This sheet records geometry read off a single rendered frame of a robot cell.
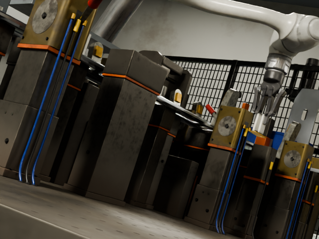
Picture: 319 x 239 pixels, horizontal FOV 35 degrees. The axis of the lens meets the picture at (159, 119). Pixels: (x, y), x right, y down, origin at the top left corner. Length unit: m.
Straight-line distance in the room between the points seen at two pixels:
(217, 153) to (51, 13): 0.67
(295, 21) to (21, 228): 1.44
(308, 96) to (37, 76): 1.44
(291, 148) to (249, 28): 3.49
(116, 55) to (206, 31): 4.13
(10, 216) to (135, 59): 0.66
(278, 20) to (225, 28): 3.41
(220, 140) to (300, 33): 0.53
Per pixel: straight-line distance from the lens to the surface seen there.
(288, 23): 1.82
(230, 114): 1.46
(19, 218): 0.52
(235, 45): 5.12
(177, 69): 1.77
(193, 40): 5.26
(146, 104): 1.16
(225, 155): 1.43
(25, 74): 0.99
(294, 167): 1.71
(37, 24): 1.01
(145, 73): 1.14
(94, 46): 1.49
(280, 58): 1.94
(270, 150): 1.62
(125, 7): 2.05
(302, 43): 1.82
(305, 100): 2.18
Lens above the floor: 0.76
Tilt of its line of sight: 8 degrees up
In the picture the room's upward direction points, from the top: 18 degrees clockwise
